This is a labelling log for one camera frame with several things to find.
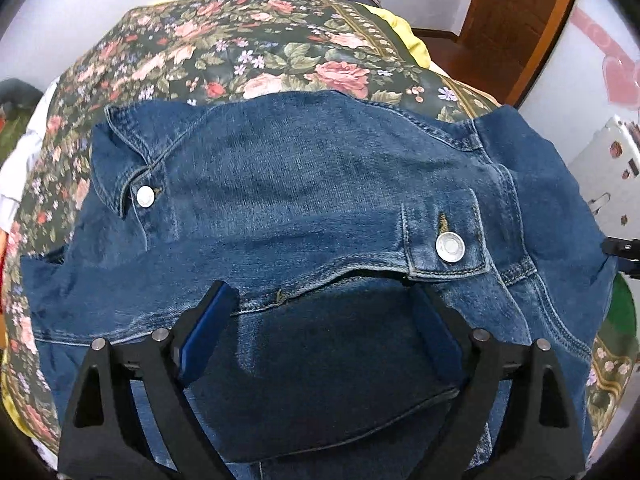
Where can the red flower blanket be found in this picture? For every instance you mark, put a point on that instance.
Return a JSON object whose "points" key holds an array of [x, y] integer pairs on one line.
{"points": [[3, 270]]}

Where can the white cloth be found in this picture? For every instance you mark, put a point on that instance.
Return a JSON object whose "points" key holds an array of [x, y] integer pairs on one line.
{"points": [[20, 170]]}

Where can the green cloth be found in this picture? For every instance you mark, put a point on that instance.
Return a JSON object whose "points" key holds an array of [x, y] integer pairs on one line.
{"points": [[625, 305]]}

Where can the blue denim jacket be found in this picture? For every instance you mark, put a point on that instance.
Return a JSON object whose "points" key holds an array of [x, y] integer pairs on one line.
{"points": [[300, 185]]}

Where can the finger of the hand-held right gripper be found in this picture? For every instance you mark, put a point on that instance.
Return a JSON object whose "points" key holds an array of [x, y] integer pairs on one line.
{"points": [[622, 249]]}

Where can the grey pillow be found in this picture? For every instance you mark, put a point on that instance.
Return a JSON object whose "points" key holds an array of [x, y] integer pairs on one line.
{"points": [[17, 91]]}

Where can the brown wooden door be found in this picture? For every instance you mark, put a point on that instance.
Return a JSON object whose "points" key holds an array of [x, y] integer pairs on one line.
{"points": [[510, 10]]}

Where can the dark floral bedspread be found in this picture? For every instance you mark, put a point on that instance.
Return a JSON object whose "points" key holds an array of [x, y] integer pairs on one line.
{"points": [[250, 50]]}

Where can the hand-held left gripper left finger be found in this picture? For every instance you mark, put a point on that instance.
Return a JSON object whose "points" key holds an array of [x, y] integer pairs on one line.
{"points": [[205, 332]]}

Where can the white cabinet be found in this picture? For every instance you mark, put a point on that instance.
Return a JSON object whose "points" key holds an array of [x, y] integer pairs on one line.
{"points": [[610, 180]]}

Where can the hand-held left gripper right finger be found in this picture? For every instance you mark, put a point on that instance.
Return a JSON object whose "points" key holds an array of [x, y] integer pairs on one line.
{"points": [[450, 347]]}

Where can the pink wall sticker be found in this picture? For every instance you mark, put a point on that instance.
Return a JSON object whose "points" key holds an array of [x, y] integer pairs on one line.
{"points": [[617, 77]]}

